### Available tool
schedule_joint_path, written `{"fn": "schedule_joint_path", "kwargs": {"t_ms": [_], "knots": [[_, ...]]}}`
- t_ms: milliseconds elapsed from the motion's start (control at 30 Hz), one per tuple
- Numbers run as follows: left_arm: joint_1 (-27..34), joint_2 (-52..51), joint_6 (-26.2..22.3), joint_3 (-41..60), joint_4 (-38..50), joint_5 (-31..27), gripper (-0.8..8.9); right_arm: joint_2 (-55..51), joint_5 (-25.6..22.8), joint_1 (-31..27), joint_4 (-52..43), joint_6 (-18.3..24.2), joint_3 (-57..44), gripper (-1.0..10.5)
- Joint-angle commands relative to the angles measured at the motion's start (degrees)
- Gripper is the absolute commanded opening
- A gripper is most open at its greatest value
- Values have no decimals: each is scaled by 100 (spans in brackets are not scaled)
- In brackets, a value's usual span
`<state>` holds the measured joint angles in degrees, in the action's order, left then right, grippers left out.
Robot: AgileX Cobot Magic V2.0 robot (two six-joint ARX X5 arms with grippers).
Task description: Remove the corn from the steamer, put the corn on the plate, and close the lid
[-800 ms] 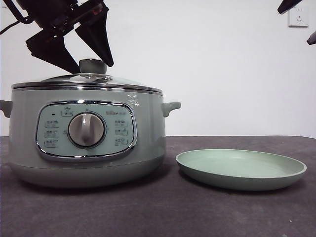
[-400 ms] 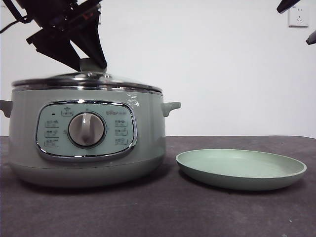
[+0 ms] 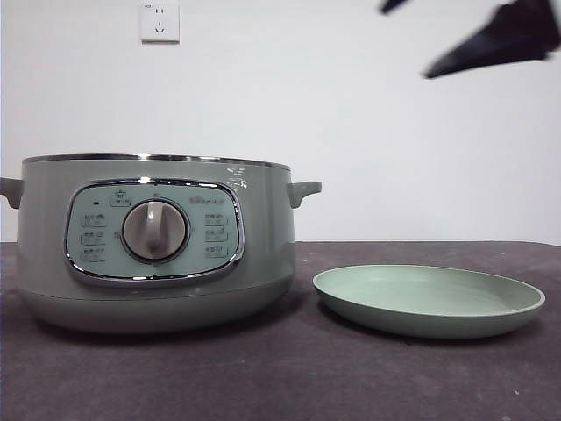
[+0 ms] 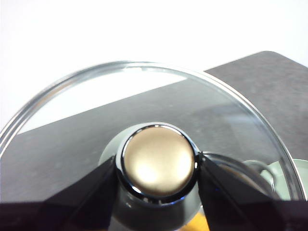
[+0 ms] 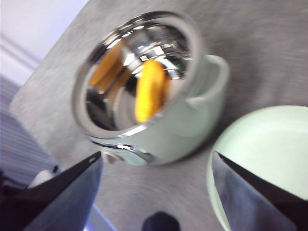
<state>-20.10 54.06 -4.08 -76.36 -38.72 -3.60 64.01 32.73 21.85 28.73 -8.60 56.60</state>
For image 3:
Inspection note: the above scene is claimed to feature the pale green round plate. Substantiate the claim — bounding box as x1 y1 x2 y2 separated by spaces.
311 264 547 340

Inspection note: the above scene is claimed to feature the white wall socket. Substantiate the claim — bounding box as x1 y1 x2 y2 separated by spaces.
139 3 181 45

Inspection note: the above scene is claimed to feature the pale green electric steamer pot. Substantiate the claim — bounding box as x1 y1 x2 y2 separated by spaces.
0 153 323 337

